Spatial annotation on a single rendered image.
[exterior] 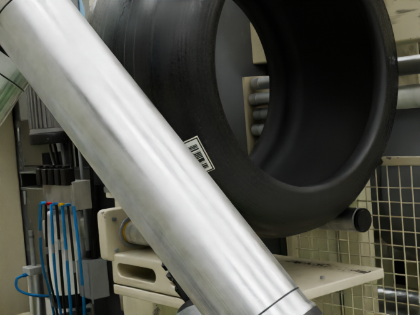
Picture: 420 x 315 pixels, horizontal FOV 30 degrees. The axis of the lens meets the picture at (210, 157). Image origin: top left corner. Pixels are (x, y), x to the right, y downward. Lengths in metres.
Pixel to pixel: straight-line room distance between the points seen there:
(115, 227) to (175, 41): 0.47
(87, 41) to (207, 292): 0.27
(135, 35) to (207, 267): 0.59
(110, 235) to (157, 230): 0.80
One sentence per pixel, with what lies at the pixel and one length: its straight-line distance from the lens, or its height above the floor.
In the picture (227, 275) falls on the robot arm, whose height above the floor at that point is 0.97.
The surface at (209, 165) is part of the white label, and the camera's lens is 1.19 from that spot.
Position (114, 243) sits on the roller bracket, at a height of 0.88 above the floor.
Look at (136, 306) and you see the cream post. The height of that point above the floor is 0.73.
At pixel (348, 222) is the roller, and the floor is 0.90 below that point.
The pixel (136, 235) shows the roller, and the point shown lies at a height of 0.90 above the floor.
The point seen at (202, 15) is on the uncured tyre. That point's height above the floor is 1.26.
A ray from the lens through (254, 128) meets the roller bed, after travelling 1.89.
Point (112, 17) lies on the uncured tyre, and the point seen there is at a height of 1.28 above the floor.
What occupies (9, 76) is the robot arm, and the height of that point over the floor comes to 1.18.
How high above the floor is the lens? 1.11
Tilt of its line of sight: 3 degrees down
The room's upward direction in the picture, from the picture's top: 5 degrees counter-clockwise
